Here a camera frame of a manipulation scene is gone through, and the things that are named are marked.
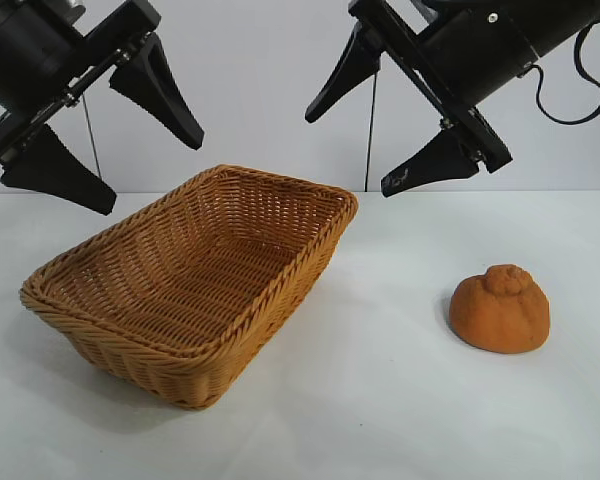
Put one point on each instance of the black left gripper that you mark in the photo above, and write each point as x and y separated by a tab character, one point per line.
105	60

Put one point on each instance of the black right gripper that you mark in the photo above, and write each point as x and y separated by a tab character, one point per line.
405	35

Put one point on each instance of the bumpy orange fruit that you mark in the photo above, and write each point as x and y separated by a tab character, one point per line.
500	315

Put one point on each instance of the brown woven wicker basket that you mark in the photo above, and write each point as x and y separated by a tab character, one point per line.
130	360

